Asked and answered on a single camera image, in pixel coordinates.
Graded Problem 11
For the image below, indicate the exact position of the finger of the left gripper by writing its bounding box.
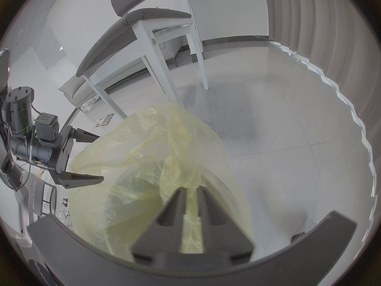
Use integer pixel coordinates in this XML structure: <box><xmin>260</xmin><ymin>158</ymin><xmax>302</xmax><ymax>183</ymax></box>
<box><xmin>70</xmin><ymin>128</ymin><xmax>102</xmax><ymax>143</ymax></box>
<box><xmin>57</xmin><ymin>172</ymin><xmax>105</xmax><ymax>189</ymax></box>

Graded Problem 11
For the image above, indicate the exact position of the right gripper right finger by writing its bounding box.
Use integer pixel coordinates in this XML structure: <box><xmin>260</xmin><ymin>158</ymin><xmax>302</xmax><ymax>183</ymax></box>
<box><xmin>196</xmin><ymin>185</ymin><xmax>255</xmax><ymax>264</ymax></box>

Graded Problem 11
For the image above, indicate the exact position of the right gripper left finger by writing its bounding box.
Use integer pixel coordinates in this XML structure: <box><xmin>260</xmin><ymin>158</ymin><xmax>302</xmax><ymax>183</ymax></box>
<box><xmin>132</xmin><ymin>186</ymin><xmax>187</xmax><ymax>264</ymax></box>

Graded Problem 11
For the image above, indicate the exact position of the yellow plastic bag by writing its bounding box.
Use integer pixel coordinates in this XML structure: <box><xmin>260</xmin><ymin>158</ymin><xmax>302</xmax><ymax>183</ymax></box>
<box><xmin>70</xmin><ymin>101</ymin><xmax>255</xmax><ymax>263</ymax></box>

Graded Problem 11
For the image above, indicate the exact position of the white trash bin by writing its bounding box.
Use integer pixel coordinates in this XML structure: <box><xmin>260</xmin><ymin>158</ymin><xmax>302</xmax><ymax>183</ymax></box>
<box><xmin>103</xmin><ymin>167</ymin><xmax>253</xmax><ymax>263</ymax></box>

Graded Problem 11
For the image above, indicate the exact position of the grey and white chair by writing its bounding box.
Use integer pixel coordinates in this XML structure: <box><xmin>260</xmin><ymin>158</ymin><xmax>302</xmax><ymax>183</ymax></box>
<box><xmin>75</xmin><ymin>0</ymin><xmax>209</xmax><ymax>120</ymax></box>

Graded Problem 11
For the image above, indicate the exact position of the pale grey curtain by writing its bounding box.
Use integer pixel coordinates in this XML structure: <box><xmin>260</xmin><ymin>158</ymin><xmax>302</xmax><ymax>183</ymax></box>
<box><xmin>263</xmin><ymin>0</ymin><xmax>381</xmax><ymax>196</ymax></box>

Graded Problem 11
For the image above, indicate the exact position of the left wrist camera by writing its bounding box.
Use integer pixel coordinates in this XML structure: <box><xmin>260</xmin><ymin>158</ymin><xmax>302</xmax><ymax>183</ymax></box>
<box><xmin>34</xmin><ymin>112</ymin><xmax>60</xmax><ymax>147</ymax></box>

